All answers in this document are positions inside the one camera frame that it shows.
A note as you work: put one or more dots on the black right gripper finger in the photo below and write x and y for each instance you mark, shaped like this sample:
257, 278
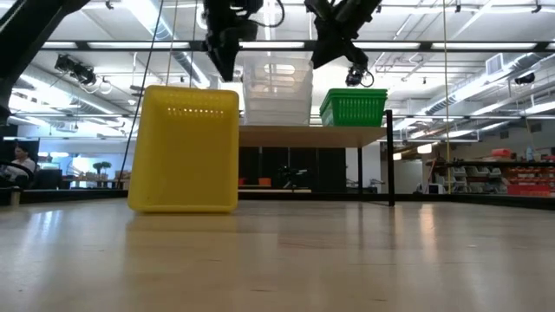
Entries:
327, 54
357, 54

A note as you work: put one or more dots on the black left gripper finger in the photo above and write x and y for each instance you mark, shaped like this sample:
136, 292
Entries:
225, 60

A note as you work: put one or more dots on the clear plastic basket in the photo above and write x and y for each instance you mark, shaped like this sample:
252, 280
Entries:
277, 119
277, 102
277, 60

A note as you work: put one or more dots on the green plastic basket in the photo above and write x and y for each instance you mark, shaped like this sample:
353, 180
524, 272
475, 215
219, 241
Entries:
353, 112

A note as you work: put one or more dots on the yellow plastic basket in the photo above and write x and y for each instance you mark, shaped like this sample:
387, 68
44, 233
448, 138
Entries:
184, 164

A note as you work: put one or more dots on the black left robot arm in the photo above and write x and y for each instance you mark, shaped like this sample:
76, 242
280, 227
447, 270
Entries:
30, 34

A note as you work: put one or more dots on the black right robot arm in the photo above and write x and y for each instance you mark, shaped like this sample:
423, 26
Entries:
347, 8

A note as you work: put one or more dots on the wooden shelf with black legs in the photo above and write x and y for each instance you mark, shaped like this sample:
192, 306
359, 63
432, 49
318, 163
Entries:
312, 136

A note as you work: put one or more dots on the long ceiling light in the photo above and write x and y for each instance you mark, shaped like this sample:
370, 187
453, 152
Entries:
483, 45
386, 45
139, 45
273, 44

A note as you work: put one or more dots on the orange box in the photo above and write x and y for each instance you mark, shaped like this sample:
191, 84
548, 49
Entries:
265, 182

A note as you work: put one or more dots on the black hanging device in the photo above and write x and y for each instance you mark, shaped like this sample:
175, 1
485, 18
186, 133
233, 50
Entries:
76, 69

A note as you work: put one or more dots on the green potted plant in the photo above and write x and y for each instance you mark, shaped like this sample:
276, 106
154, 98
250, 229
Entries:
102, 167

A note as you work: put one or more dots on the rack with white bins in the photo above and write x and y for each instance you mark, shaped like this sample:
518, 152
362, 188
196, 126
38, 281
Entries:
477, 177

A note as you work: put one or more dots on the rack with red bins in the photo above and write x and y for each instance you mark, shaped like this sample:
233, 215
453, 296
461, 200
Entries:
531, 180

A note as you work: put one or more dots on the person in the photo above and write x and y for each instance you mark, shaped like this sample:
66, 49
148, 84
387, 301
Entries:
24, 162

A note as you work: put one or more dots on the black chair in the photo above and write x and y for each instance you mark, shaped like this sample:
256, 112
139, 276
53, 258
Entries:
17, 177

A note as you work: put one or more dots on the black metal table frame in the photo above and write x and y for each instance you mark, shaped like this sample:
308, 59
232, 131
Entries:
390, 45

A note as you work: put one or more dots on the silver ventilation duct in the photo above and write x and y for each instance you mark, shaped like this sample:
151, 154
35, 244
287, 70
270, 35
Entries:
169, 39
477, 91

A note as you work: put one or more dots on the black panel wall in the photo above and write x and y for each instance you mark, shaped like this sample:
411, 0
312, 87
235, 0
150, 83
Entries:
295, 160

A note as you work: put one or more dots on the black tripod camera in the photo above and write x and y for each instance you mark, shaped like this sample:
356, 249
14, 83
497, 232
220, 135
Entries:
292, 175

